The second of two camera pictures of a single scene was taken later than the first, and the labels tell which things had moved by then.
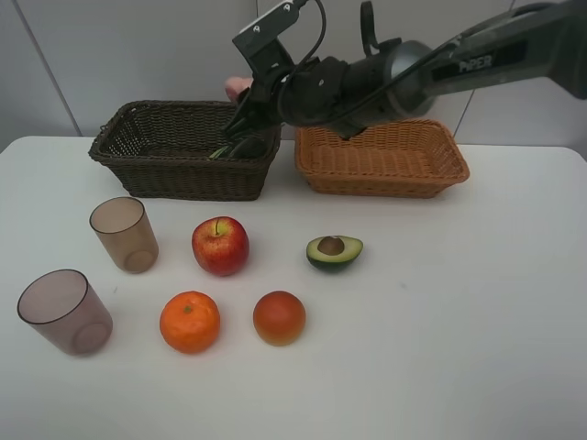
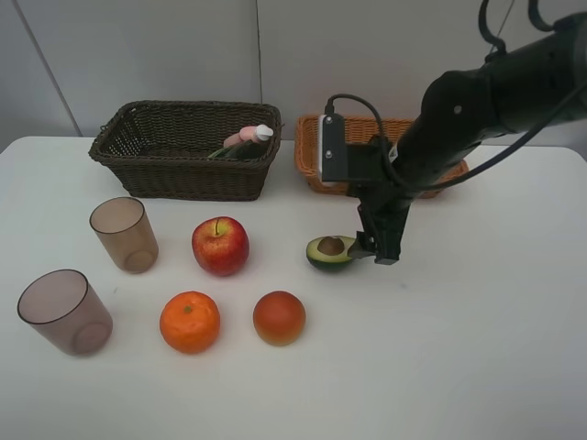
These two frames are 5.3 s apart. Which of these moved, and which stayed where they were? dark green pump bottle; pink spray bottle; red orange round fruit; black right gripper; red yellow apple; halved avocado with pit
Moved: pink spray bottle; black right gripper
Stayed: dark green pump bottle; halved avocado with pit; red yellow apple; red orange round fruit
